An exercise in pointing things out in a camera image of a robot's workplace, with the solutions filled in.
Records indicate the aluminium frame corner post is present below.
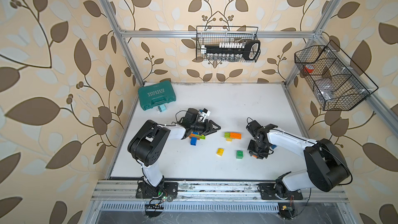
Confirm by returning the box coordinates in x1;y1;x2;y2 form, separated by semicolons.
99;0;145;87
284;0;358;88

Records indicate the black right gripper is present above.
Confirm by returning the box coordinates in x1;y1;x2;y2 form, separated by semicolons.
246;139;268;159

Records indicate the green lego brick square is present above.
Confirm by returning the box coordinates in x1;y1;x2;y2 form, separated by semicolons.
236;150;244;159

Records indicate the black wire basket right wall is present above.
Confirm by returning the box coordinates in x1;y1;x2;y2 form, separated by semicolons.
294;40;379;111

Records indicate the black white socket set rail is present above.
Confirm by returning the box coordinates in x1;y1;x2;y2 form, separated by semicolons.
199;40;261;62

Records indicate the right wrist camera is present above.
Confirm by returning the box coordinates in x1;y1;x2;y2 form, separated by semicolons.
246;120;278;138

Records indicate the small electronics board left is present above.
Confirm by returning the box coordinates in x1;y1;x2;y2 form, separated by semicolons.
145;203;164;218

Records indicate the black wire basket back wall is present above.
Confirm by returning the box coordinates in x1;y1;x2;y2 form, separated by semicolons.
195;26;261;63

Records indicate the small electronics board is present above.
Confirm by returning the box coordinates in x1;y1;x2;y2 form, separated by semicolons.
145;203;164;218
278;203;296;220

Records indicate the black wire basket wall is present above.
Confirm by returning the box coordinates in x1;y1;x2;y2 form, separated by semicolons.
294;40;379;111
195;26;261;63

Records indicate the green plastic tool case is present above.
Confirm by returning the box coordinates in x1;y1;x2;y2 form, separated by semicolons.
138;80;176;111

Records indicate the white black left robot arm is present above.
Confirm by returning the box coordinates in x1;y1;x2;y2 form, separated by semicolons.
127;119;221;187

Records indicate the orange lego brick long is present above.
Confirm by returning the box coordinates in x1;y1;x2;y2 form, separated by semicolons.
189;134;202;140

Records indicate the small teal white box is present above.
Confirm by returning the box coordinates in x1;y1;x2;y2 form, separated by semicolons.
157;104;167;113

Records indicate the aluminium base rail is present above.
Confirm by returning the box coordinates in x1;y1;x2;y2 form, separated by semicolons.
91;180;349;203

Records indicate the aluminium frame corner post left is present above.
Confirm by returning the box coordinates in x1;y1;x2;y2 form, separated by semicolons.
99;0;145;87

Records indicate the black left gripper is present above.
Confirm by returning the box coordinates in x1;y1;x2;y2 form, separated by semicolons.
189;120;220;135

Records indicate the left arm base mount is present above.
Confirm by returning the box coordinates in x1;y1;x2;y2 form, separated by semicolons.
135;181;178;201

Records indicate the aluminium frame back crossbar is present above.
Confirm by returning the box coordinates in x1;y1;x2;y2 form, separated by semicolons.
120;29;317;39

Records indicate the aluminium frame corner post right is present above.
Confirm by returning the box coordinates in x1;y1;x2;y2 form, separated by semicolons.
284;0;358;88

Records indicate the red tape roll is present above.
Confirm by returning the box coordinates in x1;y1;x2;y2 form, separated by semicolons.
304;64;315;74

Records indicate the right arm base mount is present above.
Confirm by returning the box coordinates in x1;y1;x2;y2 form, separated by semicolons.
257;183;303;200

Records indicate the small electronics board right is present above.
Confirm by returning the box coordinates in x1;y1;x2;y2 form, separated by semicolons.
278;203;296;220

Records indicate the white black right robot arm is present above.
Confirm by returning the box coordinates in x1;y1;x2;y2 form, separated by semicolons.
246;124;352;198

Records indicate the clear plastic bag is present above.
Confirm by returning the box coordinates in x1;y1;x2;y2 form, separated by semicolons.
315;78;335;100

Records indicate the blue lego brick base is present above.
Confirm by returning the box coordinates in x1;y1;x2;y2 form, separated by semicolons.
190;138;198;146

